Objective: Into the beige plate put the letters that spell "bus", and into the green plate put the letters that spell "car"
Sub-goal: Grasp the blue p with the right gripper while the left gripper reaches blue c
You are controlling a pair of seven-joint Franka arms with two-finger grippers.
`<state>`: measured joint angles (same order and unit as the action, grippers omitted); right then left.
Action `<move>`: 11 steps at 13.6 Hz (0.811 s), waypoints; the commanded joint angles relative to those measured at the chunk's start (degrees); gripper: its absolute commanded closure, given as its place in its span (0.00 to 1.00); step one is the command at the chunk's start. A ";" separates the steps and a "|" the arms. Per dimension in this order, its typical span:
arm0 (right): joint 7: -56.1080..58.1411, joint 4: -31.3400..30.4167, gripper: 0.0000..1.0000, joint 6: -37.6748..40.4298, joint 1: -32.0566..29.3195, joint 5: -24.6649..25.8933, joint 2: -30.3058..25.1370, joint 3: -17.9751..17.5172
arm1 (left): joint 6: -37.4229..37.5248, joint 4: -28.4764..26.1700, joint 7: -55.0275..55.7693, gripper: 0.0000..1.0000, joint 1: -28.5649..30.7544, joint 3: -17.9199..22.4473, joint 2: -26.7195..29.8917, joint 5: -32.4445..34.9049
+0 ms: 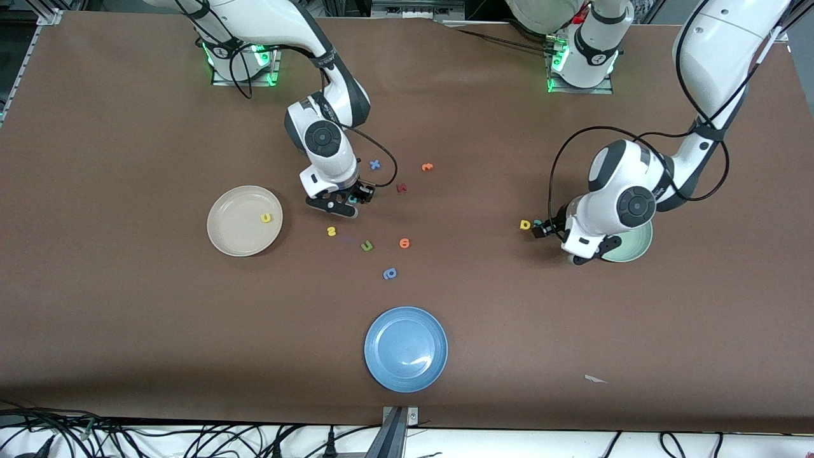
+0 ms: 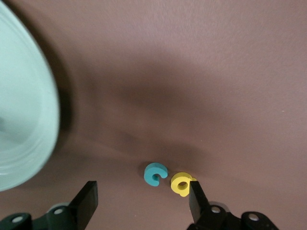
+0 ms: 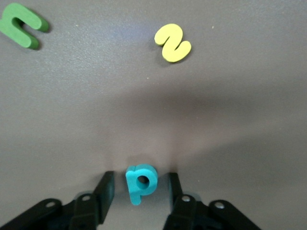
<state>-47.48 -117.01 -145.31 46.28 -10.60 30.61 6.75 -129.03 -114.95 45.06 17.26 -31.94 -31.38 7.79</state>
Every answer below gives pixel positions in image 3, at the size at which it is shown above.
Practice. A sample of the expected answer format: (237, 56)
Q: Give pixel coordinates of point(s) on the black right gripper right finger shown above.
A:
(184, 213)

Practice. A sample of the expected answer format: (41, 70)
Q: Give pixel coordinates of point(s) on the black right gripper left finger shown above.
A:
(96, 210)

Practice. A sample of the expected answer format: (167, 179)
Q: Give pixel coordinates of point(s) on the teal foam letter p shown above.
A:
(134, 191)

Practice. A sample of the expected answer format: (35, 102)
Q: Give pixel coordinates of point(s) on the yellow foam letter s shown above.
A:
(168, 32)

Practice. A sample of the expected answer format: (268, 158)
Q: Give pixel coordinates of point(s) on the green foam letter u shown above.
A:
(26, 14)

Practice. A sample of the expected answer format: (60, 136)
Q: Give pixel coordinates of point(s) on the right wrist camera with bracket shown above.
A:
(36, 213)

